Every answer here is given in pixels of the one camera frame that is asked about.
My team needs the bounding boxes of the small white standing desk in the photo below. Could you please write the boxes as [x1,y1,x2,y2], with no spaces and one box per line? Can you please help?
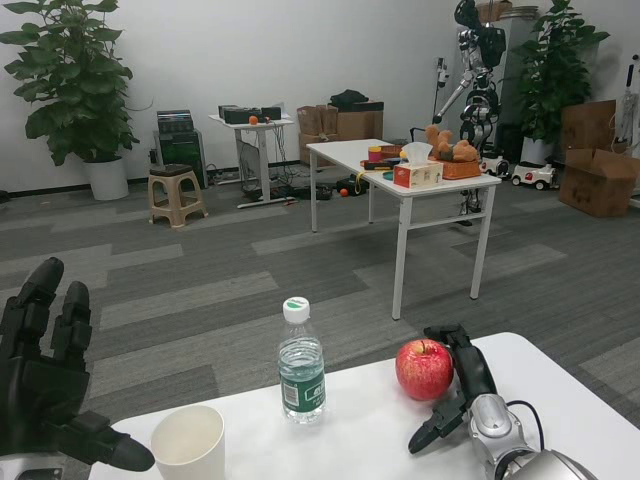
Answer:
[208,112,297,210]

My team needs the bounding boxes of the orange basket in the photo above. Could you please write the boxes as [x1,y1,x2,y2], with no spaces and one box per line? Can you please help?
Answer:
[439,158,482,180]

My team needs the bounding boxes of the brown teddy bear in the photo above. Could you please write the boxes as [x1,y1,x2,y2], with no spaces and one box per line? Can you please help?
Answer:
[424,125,479,164]

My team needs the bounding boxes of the cardboard box with open flaps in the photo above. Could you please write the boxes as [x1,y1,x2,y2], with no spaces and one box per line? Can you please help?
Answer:
[558,147,640,219]

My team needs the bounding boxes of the silver black humanoid robot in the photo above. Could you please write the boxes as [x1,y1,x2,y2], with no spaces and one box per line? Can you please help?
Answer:
[432,0,507,151]

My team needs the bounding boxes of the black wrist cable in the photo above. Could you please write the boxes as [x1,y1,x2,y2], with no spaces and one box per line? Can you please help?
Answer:
[502,398,547,451]

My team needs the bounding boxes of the white paper cup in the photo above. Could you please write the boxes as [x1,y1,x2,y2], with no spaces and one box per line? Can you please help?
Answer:
[149,404,226,480]

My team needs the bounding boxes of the tall green potted plant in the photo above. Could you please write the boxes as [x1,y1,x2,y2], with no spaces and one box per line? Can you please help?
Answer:
[509,0,611,146]

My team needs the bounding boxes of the large closed cardboard box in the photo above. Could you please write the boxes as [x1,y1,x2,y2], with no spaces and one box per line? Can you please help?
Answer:
[335,109,385,142]

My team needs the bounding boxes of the open brown cardboard box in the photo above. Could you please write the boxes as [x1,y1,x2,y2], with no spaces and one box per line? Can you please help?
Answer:
[296,103,340,166]

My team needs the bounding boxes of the tall upright cardboard box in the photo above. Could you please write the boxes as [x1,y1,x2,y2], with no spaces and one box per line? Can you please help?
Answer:
[559,99,619,151]

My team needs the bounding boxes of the clear water bottle green label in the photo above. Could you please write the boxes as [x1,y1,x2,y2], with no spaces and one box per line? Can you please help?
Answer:
[277,296,327,426]

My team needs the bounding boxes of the black equipment cabinet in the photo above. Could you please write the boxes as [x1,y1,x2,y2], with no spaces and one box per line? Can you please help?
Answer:
[152,128,207,190]

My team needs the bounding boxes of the red and white tissue box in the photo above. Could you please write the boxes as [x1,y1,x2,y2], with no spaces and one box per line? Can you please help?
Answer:
[392,141,444,189]

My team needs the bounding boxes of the white toy car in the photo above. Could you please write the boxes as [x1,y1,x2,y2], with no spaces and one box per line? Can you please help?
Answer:
[510,160,557,191]
[480,153,510,179]

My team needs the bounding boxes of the long white table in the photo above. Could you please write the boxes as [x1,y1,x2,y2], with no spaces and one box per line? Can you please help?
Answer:
[305,137,503,321]

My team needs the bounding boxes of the wide black electronics box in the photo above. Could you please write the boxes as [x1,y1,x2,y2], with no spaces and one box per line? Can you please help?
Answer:
[218,104,262,125]

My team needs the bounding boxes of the black bag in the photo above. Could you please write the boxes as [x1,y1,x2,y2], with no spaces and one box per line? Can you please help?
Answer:
[329,88,368,106]

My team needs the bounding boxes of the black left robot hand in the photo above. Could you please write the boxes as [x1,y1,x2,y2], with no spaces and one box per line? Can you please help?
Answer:
[0,257,155,474]

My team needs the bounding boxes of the beige plastic stool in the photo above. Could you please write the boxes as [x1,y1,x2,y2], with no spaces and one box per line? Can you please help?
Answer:
[147,163,210,230]

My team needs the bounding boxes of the large green leafy plant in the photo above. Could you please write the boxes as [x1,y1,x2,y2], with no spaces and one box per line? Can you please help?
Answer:
[0,0,141,167]

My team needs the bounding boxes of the black case with silver trim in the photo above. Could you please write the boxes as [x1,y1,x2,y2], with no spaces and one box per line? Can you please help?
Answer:
[156,109,193,134]

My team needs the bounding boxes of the white round plant pot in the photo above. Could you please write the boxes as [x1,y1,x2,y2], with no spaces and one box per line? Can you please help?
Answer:
[520,135,554,166]

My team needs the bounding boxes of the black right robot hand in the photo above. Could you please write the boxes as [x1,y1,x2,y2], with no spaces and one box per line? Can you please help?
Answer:
[408,323,499,455]

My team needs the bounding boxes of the red apple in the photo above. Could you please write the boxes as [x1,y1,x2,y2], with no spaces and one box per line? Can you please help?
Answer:
[395,338,456,402]

